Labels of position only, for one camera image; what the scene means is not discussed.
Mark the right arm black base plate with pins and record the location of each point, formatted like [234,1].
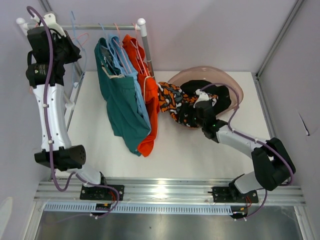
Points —
[222,193]

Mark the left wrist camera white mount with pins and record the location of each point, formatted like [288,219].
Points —
[51,22]

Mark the translucent pink plastic basin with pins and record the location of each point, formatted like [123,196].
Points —
[216,77]

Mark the bright orange shorts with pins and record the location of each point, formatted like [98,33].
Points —
[149,91]

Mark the light blue shorts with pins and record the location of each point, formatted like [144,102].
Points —
[141,107]

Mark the pink wire hanger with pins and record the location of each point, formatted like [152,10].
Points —
[80,40]

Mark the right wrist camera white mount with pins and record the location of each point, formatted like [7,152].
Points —
[202,97]

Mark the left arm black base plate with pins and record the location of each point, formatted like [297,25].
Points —
[94,193]

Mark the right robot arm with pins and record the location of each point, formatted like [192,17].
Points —
[272,165]

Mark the light blue wire hanger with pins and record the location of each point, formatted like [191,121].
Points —
[76,84]
[105,32]

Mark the white and silver clothes rack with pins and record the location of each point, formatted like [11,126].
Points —
[70,102]

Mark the slotted grey cable duct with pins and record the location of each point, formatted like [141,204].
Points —
[207,209]

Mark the teal green shorts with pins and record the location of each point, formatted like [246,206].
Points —
[121,105]

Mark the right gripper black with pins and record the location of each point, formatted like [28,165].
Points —
[189,110]

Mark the aluminium extrusion rail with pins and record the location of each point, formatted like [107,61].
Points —
[166,191]

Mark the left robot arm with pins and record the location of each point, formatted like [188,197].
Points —
[51,50]

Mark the orange black patterned shorts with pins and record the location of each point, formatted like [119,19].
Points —
[172,100]

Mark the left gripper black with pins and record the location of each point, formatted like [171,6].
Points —
[74,50]

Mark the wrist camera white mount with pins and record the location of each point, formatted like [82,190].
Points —
[51,22]
[202,97]

